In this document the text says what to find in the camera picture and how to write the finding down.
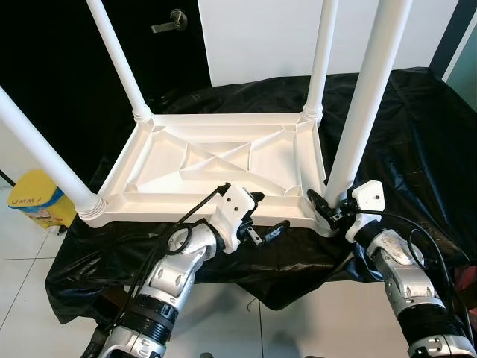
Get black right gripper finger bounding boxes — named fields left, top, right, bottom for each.
left=307, top=190, right=337, bottom=226

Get white plastic table top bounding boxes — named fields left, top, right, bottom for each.
left=78, top=112, right=336, bottom=238

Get black plastic table cover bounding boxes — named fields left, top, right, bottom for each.
left=45, top=67, right=477, bottom=325

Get yellow cardboard box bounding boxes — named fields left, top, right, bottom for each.
left=7, top=168, right=77, bottom=228

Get black door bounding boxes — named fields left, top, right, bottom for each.
left=0, top=0, right=209, bottom=187

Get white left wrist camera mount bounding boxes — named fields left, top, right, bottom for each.
left=211, top=185, right=258, bottom=254

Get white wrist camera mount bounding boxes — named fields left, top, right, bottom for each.
left=344, top=180, right=385, bottom=243
left=211, top=185, right=258, bottom=254

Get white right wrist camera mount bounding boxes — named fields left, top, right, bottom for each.
left=344, top=180, right=385, bottom=243

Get silver door lever handle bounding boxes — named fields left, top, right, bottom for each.
left=151, top=9, right=189, bottom=34

